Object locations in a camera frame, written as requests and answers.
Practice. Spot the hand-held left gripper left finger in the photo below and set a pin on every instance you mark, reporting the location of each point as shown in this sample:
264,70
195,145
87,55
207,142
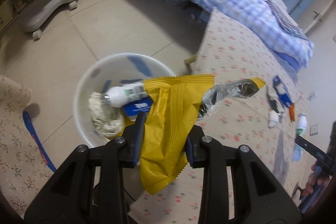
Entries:
139,134

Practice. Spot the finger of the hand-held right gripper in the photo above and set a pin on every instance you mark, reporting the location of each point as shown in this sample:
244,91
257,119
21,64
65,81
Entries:
312,148

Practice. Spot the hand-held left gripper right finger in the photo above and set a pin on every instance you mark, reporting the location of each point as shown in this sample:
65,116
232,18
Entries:
189,151

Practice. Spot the light blue carton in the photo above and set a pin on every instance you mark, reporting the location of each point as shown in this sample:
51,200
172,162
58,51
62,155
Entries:
137,107

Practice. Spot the yellow snack bag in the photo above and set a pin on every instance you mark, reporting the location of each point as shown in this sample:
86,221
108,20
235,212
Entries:
168,129

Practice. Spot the white tissue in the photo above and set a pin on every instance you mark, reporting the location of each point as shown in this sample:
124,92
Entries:
105,119

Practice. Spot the white plastic bottle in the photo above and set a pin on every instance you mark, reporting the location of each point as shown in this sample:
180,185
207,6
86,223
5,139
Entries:
120,94

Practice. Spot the white bin with blue shapes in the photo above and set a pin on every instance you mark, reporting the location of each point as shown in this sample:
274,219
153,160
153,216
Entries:
84,108

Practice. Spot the person's right hand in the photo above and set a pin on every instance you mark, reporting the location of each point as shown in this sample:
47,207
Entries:
311,186

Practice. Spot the pale blue wrapper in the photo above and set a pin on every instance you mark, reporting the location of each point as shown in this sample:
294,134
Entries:
297,153

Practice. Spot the small white green-label bottle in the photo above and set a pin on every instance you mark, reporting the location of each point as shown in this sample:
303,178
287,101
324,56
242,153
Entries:
302,124

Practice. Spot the small orange packet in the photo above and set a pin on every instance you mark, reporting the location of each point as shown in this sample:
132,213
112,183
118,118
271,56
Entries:
292,113

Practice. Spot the crumpled white paper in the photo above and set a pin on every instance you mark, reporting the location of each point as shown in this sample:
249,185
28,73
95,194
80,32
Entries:
273,120

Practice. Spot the dark blue packet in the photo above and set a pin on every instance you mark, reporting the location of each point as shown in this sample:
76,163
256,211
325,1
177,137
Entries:
283,94

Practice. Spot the wooden table leg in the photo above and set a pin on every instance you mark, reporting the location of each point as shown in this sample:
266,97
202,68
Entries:
191,60

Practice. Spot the cherry print tablecloth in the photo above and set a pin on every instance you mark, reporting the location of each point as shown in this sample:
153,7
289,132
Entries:
236,61

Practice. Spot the floral print cloth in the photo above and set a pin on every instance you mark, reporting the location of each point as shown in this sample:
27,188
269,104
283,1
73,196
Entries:
15,150

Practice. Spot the folded grey striped cloth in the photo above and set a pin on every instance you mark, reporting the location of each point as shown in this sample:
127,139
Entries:
287,20

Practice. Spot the white wall socket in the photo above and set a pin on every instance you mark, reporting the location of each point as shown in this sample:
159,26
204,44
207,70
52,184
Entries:
314,130

